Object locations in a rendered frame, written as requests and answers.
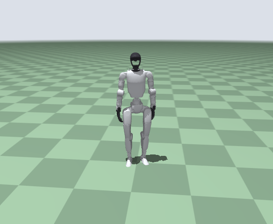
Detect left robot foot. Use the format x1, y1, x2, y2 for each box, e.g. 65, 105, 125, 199
140, 155, 149, 165

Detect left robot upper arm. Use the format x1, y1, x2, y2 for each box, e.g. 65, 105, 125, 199
145, 71, 156, 95

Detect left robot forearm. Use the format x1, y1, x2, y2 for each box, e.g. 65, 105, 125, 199
150, 94, 156, 108

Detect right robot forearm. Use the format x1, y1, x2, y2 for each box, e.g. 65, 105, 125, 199
116, 91, 123, 109

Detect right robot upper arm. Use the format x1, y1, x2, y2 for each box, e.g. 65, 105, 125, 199
118, 72, 127, 96

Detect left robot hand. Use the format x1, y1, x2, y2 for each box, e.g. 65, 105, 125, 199
151, 105, 156, 119

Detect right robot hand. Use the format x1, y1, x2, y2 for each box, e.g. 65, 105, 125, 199
116, 107, 123, 122

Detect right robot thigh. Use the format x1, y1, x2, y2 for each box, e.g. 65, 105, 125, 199
122, 106, 133, 140

